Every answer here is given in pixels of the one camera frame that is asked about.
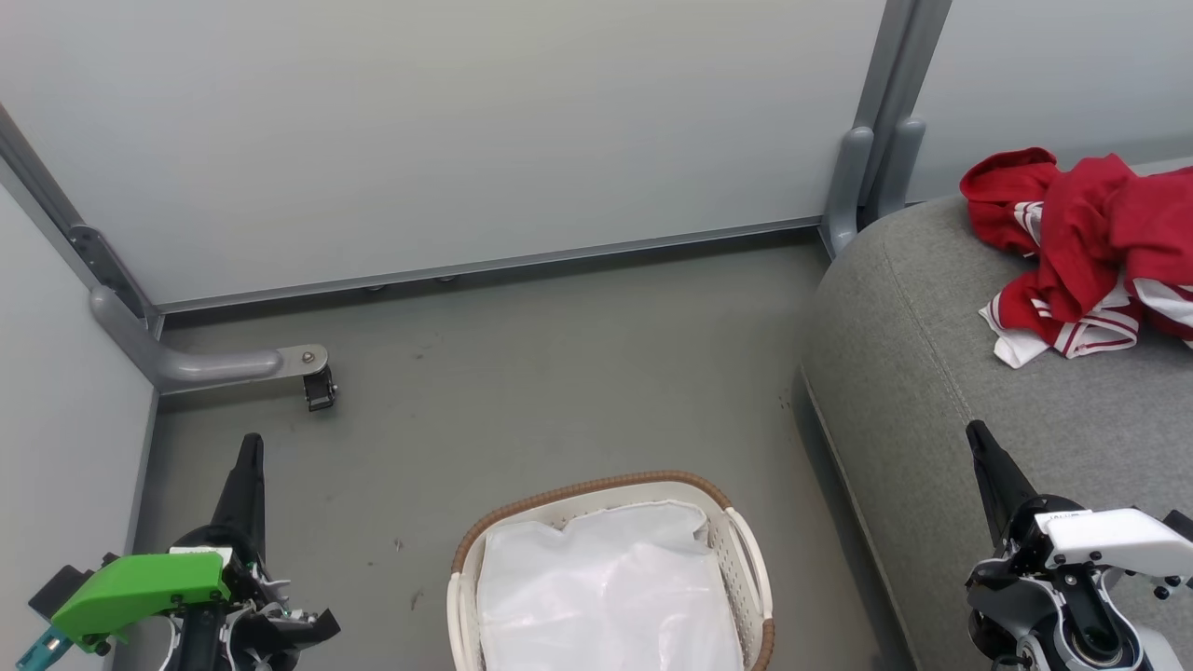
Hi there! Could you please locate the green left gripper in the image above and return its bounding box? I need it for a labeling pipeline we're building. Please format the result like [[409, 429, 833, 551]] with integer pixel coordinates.
[[50, 432, 272, 654]]

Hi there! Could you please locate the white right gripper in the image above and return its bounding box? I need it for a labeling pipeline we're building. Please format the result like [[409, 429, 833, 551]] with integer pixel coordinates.
[[966, 419, 1193, 584]]

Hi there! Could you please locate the red jersey with white stripes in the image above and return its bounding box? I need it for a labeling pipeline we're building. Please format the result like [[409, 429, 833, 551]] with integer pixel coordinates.
[[960, 147, 1193, 370]]

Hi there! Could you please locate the white laundry basket brown rim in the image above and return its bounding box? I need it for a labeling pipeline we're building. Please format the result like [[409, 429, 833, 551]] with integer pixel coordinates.
[[446, 471, 776, 671]]

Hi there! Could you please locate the white basket liner cloth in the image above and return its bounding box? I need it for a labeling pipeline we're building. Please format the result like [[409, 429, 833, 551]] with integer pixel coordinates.
[[475, 500, 747, 671]]

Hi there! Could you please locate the black caster wheel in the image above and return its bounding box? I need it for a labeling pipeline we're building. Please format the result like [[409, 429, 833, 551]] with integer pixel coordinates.
[[303, 365, 339, 413]]

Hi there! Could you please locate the grey fabric sofa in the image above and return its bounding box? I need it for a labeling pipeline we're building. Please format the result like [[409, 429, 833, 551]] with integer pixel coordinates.
[[800, 168, 1193, 671]]

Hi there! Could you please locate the grey metal partition foot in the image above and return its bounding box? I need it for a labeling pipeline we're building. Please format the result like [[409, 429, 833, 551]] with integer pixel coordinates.
[[89, 284, 330, 393]]

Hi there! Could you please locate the black left cable teal plug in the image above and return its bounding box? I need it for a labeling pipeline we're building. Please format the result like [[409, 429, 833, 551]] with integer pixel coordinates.
[[16, 625, 73, 671]]

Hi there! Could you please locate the grey partition post with bracket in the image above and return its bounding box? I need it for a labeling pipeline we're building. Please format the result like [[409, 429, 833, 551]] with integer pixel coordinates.
[[0, 103, 165, 338]]

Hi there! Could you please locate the grey partition base rail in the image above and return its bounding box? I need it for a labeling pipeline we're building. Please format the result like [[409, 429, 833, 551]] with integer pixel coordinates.
[[154, 216, 827, 314]]

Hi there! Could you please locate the grey double partition post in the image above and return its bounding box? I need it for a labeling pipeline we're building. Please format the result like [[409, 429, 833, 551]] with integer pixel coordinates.
[[819, 0, 953, 258]]

